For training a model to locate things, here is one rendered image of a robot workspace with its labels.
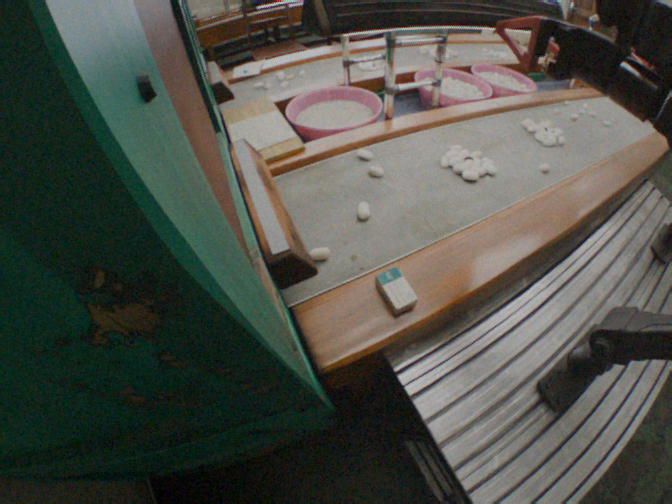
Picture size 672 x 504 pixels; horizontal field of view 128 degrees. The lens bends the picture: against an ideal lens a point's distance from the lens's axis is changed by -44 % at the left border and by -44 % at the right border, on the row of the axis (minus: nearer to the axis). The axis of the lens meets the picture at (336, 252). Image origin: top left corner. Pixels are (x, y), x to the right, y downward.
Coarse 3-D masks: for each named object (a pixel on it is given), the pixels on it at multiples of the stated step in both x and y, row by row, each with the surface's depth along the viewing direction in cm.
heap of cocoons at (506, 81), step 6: (486, 78) 92; (492, 78) 92; (498, 78) 93; (504, 78) 93; (510, 78) 93; (498, 84) 87; (504, 84) 87; (510, 84) 88; (516, 84) 88; (522, 90) 85; (528, 90) 86
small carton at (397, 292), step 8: (384, 272) 40; (392, 272) 40; (400, 272) 40; (376, 280) 41; (384, 280) 40; (392, 280) 40; (400, 280) 39; (384, 288) 39; (392, 288) 39; (400, 288) 39; (408, 288) 39; (384, 296) 40; (392, 296) 38; (400, 296) 38; (408, 296) 38; (416, 296) 38; (392, 304) 38; (400, 304) 37; (408, 304) 37; (400, 312) 39
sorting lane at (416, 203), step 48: (384, 144) 65; (432, 144) 65; (480, 144) 64; (528, 144) 65; (576, 144) 65; (624, 144) 67; (288, 192) 58; (336, 192) 57; (384, 192) 56; (432, 192) 55; (480, 192) 55; (528, 192) 54; (336, 240) 50; (384, 240) 49; (432, 240) 48; (288, 288) 45
